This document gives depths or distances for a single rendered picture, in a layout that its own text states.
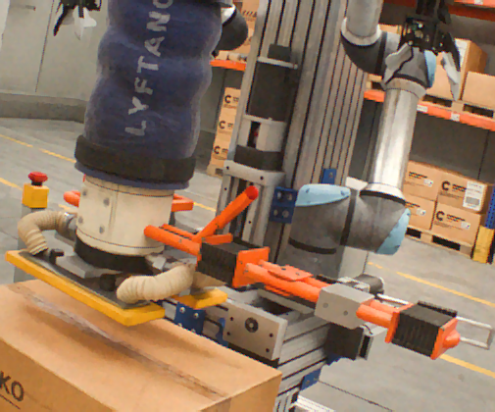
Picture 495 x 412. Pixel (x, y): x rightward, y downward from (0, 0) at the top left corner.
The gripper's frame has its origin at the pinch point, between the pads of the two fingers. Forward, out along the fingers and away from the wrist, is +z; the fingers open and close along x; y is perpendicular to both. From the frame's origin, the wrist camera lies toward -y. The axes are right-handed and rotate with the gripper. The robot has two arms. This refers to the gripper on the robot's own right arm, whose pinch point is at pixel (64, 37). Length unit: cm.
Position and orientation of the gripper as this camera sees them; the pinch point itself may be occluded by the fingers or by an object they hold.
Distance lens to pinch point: 189.7
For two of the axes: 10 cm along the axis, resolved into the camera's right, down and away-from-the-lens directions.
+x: -6.6, -2.7, 7.0
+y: 7.2, 0.2, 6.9
